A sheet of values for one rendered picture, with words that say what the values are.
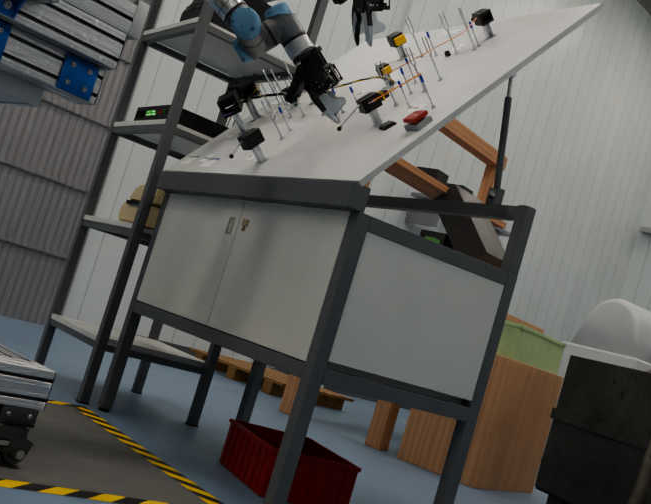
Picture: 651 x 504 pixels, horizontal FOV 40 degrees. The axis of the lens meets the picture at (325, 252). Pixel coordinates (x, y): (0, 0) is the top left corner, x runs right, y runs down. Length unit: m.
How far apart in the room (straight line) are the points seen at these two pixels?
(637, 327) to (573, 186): 3.65
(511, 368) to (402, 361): 1.94
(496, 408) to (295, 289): 2.05
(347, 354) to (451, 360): 0.36
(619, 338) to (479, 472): 3.01
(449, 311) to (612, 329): 4.70
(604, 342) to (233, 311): 4.84
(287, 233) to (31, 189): 3.60
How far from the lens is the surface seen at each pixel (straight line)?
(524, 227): 2.66
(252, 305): 2.56
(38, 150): 5.95
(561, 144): 10.15
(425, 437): 4.44
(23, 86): 2.28
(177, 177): 3.14
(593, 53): 10.58
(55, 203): 6.03
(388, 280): 2.35
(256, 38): 2.46
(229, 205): 2.84
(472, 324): 2.56
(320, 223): 2.39
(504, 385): 4.30
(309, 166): 2.54
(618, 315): 7.15
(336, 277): 2.26
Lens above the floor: 0.49
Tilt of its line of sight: 5 degrees up
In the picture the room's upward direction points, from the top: 17 degrees clockwise
